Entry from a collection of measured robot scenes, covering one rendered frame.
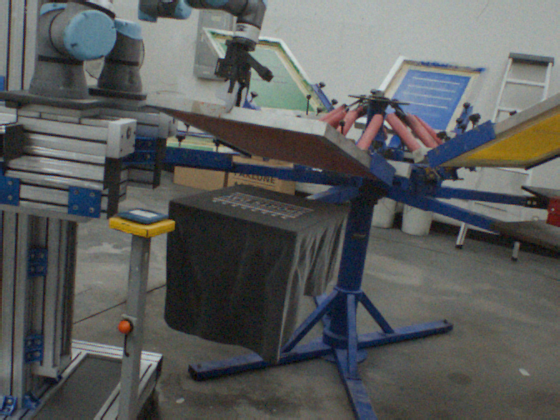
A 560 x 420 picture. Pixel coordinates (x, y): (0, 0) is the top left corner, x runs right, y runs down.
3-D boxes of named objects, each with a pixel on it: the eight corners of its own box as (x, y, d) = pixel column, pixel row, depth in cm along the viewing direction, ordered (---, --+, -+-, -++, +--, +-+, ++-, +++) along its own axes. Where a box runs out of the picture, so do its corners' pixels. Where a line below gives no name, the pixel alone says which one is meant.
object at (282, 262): (276, 367, 197) (295, 232, 187) (154, 326, 215) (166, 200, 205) (280, 364, 200) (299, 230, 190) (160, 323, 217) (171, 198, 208)
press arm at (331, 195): (252, 238, 208) (253, 221, 206) (235, 234, 210) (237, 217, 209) (369, 192, 318) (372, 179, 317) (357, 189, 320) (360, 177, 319)
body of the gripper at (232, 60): (224, 84, 192) (234, 45, 192) (250, 88, 189) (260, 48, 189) (212, 77, 185) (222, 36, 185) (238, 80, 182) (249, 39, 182)
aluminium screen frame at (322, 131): (323, 136, 172) (327, 122, 172) (144, 104, 195) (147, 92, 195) (389, 182, 245) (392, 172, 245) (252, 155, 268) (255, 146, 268)
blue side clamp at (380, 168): (371, 172, 216) (376, 152, 216) (357, 169, 218) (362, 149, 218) (391, 186, 244) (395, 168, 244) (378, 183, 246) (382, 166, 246)
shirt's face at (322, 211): (293, 232, 188) (294, 231, 188) (168, 202, 205) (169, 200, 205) (348, 208, 231) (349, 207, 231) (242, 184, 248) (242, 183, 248)
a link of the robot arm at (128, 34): (122, 60, 210) (126, 17, 207) (92, 56, 216) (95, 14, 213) (147, 62, 220) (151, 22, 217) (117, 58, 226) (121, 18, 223)
